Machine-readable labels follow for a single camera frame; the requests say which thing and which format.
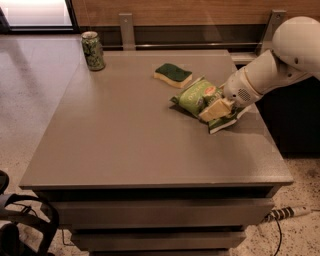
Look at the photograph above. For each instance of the green and yellow sponge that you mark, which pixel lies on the green and yellow sponge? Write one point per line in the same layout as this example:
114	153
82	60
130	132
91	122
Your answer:
173	75

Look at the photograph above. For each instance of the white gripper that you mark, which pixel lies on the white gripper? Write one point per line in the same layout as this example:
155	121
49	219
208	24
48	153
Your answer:
238	89

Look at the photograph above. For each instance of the green jalapeno chip bag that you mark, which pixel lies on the green jalapeno chip bag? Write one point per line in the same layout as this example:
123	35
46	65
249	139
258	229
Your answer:
199	95

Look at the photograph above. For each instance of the horizontal metal rail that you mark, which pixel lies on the horizontal metal rail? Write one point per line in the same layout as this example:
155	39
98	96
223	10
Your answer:
238	45

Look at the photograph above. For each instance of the metal rail bracket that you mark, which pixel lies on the metal rail bracket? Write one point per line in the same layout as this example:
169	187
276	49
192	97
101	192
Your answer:
127	31
276	18

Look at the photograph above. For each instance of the grey drawer cabinet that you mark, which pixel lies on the grey drawer cabinet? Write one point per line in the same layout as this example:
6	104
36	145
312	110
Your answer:
132	175

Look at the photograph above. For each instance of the right metal rail bracket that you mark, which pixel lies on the right metal rail bracket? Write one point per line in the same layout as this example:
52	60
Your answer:
276	18

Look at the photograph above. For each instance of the white power strip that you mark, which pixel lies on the white power strip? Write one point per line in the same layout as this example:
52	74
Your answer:
287	212

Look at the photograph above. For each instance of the black chair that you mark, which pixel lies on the black chair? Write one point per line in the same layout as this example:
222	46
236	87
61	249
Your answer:
10	243

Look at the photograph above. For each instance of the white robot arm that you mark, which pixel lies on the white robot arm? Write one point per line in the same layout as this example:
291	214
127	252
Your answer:
294	55

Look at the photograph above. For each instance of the left metal rail bracket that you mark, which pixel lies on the left metal rail bracket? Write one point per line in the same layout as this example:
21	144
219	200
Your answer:
127	31

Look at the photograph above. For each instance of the green soda can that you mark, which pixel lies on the green soda can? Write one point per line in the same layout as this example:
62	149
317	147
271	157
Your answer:
92	50

